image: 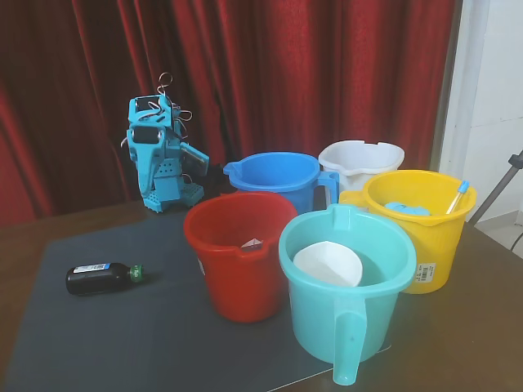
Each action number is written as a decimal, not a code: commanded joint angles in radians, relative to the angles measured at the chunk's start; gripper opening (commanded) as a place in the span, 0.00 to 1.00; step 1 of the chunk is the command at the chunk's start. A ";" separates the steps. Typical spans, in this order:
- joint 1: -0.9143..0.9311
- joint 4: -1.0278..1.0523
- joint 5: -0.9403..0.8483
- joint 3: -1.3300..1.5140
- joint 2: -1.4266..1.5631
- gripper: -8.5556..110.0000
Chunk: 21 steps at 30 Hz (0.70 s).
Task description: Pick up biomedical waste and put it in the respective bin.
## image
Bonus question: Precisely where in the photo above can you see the dark grey mat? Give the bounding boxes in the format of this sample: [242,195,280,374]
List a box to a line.
[2,214,393,392]

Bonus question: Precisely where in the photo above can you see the grey tripod leg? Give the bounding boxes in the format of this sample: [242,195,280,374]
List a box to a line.
[469,149,523,224]

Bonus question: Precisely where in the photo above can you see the blue rubber glove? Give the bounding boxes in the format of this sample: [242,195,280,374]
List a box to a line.
[383,200,432,218]

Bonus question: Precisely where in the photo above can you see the thin black cable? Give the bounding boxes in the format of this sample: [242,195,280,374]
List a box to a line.
[507,222,523,257]

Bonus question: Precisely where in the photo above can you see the white plastic bucket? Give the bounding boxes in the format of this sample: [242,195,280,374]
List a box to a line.
[317,140,406,191]

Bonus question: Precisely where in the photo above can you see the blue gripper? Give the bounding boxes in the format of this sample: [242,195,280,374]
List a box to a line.
[126,123,211,198]

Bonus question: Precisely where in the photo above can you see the blue plastic bucket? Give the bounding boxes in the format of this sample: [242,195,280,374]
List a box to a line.
[222,151,341,216]

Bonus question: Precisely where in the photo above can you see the teal plastic bucket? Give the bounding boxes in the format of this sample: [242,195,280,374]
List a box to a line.
[278,203,418,387]

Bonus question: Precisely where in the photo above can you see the dark bottle with green cap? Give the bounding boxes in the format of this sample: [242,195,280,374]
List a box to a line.
[65,262,145,296]

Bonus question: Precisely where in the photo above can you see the red plastic bucket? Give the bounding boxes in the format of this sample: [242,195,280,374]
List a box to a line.
[182,191,299,324]

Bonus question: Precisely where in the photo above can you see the yellow plastic bucket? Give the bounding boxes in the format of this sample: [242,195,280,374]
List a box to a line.
[337,169,478,295]

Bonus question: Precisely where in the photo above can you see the red curtain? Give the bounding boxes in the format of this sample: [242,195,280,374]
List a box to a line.
[0,0,457,229]

